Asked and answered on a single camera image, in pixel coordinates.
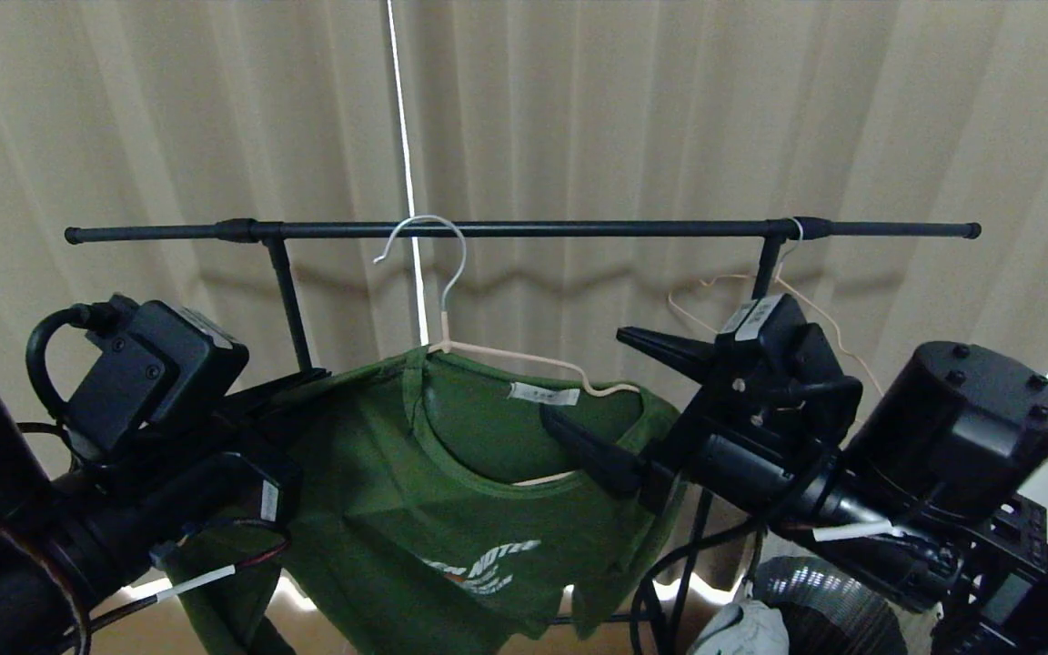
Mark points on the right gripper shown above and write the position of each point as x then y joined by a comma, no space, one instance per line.
760,482

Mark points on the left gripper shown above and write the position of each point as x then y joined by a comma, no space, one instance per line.
187,500

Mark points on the pink clothes hanger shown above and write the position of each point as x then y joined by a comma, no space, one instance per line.
488,350
829,318

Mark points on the green printed shirt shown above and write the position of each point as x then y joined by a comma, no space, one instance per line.
378,473

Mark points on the pale grey shorts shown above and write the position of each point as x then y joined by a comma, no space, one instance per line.
742,632

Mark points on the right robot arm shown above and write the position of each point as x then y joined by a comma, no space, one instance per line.
961,428

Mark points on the black clothes rack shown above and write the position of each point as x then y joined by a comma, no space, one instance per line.
579,228

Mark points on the white laundry basket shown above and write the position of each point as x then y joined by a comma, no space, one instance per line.
824,600

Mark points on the beige curtain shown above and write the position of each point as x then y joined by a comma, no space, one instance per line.
624,109

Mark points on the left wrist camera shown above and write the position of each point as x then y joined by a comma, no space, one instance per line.
160,373

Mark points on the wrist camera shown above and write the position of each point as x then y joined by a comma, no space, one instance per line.
160,373
788,355

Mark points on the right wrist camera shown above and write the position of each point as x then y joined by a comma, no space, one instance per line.
788,355

